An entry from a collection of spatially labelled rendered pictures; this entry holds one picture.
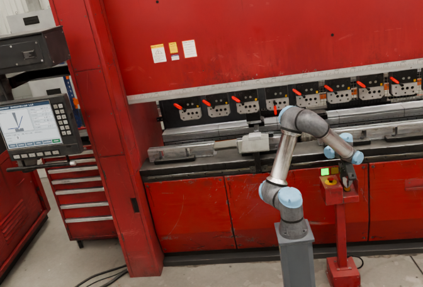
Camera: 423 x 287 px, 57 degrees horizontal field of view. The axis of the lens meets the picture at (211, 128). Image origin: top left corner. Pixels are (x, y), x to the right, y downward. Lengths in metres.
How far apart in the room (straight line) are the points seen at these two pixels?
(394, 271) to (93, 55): 2.47
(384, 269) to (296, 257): 1.10
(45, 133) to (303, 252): 1.56
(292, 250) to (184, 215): 1.10
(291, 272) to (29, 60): 1.79
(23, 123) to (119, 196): 0.86
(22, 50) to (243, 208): 1.75
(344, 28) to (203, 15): 0.87
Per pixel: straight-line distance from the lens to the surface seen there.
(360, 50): 2.63
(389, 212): 3.01
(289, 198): 1.98
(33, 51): 2.31
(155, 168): 2.81
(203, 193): 2.84
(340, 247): 2.80
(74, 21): 2.56
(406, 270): 3.14
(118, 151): 2.71
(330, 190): 2.48
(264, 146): 2.55
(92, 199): 3.44
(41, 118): 2.39
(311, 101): 2.65
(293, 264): 2.16
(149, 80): 2.69
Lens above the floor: 2.05
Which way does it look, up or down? 21 degrees down
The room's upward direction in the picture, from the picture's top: 10 degrees counter-clockwise
